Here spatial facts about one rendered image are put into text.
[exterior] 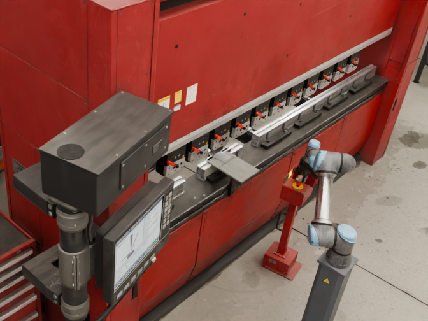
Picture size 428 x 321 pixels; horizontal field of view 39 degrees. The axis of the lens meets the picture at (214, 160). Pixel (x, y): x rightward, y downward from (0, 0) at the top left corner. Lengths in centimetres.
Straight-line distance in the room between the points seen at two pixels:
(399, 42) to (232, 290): 248
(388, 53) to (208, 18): 259
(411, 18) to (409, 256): 190
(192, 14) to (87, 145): 106
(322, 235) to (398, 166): 267
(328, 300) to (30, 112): 199
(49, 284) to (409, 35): 364
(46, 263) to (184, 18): 128
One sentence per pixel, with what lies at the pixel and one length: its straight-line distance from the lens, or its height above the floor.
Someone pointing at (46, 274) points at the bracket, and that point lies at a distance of 267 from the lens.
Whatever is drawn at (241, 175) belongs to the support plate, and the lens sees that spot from 360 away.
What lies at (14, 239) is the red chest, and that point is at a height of 98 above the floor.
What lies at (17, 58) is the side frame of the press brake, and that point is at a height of 184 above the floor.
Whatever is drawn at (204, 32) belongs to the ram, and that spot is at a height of 192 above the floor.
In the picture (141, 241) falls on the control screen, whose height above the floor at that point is 143.
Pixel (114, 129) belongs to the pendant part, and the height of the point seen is 195.
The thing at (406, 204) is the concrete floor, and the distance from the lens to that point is 548.
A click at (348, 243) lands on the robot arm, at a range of 339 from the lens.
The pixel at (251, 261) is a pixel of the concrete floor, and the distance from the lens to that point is 450.
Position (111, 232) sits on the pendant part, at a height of 160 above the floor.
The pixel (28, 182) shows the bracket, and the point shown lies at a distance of 235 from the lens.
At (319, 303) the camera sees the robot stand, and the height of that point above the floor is 46.
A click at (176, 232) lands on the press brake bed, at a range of 352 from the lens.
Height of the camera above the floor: 316
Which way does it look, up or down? 36 degrees down
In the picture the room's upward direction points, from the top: 8 degrees clockwise
